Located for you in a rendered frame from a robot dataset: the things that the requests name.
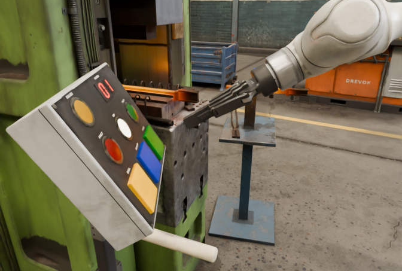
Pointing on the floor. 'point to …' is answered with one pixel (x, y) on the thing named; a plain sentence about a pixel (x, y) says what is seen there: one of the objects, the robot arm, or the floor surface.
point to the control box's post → (103, 252)
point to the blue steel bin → (213, 62)
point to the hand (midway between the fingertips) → (198, 116)
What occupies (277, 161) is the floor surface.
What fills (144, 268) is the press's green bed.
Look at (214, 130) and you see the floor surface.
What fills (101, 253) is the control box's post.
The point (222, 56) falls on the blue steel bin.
